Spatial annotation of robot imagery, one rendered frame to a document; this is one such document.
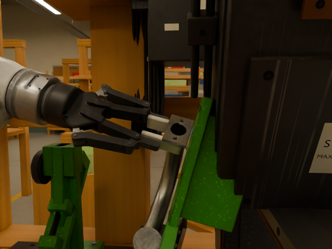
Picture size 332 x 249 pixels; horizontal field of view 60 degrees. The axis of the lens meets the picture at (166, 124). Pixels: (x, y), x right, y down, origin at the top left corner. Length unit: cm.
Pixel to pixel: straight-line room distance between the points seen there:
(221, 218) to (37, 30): 1155
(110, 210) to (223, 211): 47
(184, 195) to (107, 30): 52
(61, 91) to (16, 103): 7
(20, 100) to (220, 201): 35
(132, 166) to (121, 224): 16
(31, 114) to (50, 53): 1097
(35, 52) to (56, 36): 96
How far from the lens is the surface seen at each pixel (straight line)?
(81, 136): 47
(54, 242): 64
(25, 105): 52
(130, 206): 80
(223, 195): 39
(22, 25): 1207
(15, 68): 55
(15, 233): 100
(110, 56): 76
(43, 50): 1159
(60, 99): 50
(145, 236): 41
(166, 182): 55
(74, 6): 81
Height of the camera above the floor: 127
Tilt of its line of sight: 5 degrees down
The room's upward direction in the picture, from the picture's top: straight up
